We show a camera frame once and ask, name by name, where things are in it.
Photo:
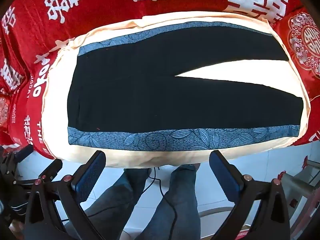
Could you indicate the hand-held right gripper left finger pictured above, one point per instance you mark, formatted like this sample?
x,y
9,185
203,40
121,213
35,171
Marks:
x,y
90,173

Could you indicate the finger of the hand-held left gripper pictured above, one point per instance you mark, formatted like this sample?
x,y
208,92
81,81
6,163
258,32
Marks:
x,y
24,152
51,167

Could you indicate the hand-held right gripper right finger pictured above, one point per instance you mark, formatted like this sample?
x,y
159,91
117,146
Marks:
x,y
225,177

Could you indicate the black pants with blue stripes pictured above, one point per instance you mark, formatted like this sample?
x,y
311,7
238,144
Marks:
x,y
150,80

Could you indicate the cream cloth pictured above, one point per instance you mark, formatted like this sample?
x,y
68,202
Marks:
x,y
120,158

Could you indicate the person's left leg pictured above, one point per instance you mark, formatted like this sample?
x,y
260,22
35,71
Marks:
x,y
117,205

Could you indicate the person's leg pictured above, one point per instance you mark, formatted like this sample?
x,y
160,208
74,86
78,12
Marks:
x,y
183,192
117,205

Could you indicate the person's right leg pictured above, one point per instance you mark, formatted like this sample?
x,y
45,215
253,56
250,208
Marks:
x,y
183,192

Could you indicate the red embroidered cushion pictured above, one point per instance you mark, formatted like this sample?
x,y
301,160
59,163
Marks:
x,y
3,112
305,42

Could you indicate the red printed blanket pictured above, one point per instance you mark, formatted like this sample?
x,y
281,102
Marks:
x,y
112,5

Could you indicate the metal chair frame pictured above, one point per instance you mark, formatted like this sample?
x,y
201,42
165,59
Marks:
x,y
297,182

